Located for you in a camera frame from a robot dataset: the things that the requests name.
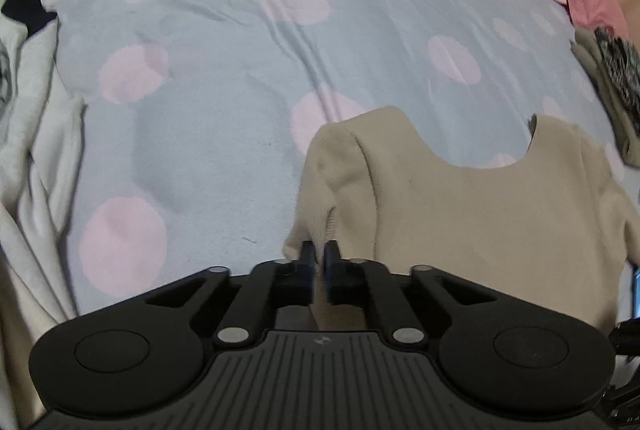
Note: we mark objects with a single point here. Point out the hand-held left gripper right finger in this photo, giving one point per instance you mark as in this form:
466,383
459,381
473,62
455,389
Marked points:
332,280

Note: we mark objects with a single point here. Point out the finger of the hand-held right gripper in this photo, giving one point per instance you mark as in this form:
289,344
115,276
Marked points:
630,335

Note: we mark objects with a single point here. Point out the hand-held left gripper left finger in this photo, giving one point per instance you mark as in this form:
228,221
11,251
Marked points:
307,280

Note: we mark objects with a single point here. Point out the beige knit top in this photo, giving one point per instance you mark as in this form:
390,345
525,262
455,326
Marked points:
475,220

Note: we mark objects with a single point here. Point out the blue lit device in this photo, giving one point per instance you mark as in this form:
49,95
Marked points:
637,290

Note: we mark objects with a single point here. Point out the polka dot bed sheet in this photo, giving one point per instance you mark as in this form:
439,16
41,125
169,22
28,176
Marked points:
225,110

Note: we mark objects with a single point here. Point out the olive patterned garment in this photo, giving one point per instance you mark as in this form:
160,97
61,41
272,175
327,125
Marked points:
615,80

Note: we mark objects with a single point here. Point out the white garment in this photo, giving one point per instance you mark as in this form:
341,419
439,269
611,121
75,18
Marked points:
30,170

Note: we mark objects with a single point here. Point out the striped grey garment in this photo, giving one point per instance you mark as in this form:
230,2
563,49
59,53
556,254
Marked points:
4,75

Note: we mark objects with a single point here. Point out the navy blue cloth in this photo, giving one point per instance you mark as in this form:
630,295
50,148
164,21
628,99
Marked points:
25,5

